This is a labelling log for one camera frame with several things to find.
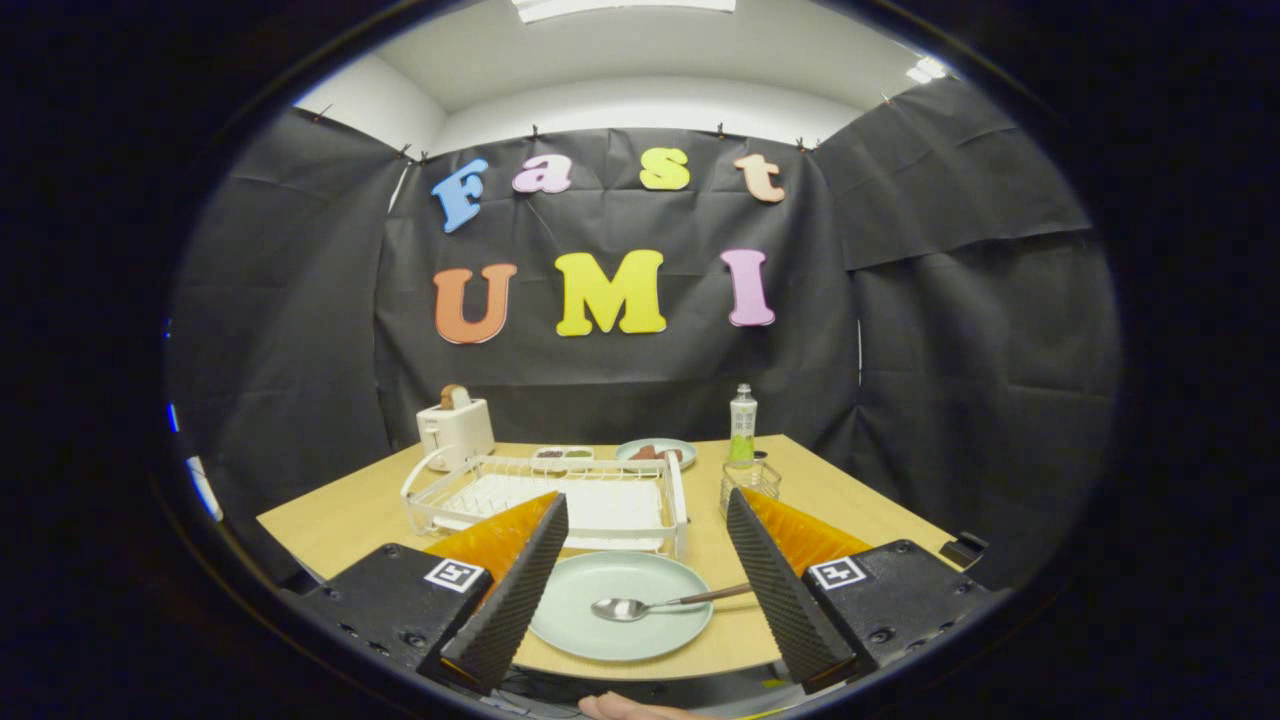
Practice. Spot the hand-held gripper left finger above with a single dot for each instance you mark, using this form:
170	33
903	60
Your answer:
520	600

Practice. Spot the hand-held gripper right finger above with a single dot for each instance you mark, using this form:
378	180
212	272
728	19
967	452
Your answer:
775	590

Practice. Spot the large light green plate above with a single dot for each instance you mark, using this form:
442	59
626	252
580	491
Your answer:
600	640

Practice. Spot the small light green plate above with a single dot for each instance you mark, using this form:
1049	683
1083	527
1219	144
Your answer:
686	450

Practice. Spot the white divided condiment tray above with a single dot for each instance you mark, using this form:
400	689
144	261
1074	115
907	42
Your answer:
560	453

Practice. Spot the green tea bottle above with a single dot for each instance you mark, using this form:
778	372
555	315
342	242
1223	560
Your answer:
743	420

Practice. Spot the white toaster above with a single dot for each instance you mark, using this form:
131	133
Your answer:
455	430

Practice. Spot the bread slice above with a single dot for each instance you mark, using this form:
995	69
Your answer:
454	396

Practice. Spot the black backdrop cloth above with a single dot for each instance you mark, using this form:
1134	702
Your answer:
620	380

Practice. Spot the white blurred object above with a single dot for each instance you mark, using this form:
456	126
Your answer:
205	490

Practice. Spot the small ceiling light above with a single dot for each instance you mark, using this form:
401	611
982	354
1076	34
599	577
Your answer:
925	70

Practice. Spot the long ceiling light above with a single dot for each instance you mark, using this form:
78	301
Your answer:
620	8

